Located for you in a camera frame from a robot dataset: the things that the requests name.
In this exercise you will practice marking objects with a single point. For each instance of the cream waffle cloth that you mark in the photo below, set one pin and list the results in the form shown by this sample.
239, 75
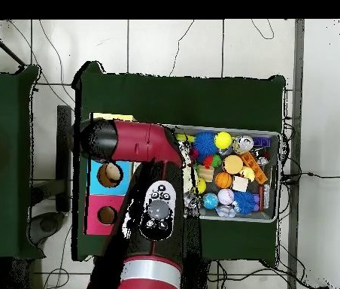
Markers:
189, 177

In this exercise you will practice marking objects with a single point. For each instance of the wooden box with three holes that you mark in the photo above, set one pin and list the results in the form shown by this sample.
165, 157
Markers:
97, 216

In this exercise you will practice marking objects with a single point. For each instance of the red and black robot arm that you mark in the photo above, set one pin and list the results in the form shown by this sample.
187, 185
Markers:
140, 141

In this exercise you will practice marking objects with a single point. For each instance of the blue spiky rubber ball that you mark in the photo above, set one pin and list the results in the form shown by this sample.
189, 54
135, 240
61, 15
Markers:
205, 143
244, 202

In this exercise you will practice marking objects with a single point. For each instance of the yellow smooth ball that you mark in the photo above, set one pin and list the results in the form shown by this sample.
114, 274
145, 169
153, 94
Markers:
223, 140

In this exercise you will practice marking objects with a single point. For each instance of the orange toy basketball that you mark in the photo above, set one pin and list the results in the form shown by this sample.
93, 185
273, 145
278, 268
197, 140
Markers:
223, 180

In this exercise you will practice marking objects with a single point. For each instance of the blue and green globe ball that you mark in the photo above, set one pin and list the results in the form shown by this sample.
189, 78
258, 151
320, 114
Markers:
210, 201

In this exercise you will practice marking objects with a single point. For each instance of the white toy baseball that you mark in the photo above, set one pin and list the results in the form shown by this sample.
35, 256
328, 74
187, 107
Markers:
226, 196

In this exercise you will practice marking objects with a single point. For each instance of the grey stand base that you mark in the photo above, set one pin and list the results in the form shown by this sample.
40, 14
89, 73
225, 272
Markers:
48, 224

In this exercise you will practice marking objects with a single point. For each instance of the dark green side table cloth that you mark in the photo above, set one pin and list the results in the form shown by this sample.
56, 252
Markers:
4, 105

